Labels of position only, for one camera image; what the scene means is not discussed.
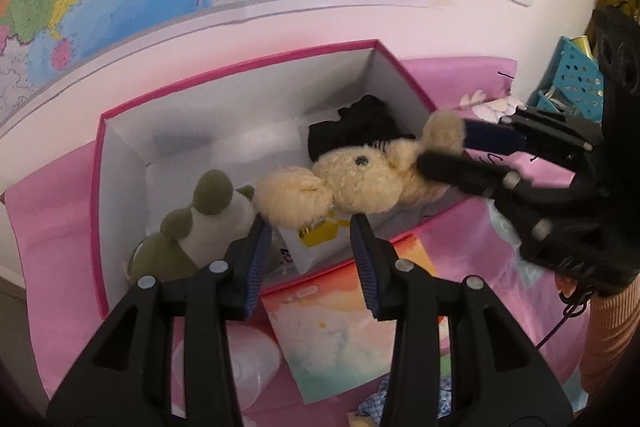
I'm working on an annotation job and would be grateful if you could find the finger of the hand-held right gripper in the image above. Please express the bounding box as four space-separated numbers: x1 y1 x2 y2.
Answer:
462 106 604 164
416 150 597 254

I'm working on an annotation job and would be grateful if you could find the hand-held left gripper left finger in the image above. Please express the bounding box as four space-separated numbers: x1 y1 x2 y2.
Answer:
45 214 273 427

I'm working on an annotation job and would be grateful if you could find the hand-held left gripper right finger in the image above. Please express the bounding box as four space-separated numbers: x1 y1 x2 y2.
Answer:
349 213 573 427

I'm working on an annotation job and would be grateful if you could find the white packet with yellow label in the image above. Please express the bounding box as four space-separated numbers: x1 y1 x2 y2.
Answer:
277 212 353 277

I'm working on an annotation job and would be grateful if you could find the green plush toy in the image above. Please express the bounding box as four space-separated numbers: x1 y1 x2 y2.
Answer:
125 169 281 283

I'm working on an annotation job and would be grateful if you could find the beige teddy bear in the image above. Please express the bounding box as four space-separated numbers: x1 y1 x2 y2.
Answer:
255 109 466 230

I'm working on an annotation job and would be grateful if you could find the pastel tissue pack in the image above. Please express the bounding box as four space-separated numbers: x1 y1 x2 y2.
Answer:
260 234 453 405

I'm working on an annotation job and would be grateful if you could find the black scrunchie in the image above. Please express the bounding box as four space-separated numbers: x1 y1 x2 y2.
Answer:
306 94 417 162

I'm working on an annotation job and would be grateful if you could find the blue gingham scrunchie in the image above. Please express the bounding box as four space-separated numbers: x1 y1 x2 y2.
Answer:
357 374 453 423

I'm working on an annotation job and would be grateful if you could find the pink cardboard box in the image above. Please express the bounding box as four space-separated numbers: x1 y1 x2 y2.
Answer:
90 39 481 320

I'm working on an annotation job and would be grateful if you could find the person's right forearm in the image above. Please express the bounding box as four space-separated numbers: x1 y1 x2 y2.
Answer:
580 272 640 408

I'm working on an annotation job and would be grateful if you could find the blue plastic basket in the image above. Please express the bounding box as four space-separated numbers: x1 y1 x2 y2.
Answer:
527 36 608 122

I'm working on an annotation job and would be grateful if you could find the clear plastic lid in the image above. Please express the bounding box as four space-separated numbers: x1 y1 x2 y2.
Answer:
172 324 283 413

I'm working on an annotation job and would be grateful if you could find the pink printed blanket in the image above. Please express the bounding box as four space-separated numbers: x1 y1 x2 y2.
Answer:
0 56 601 427

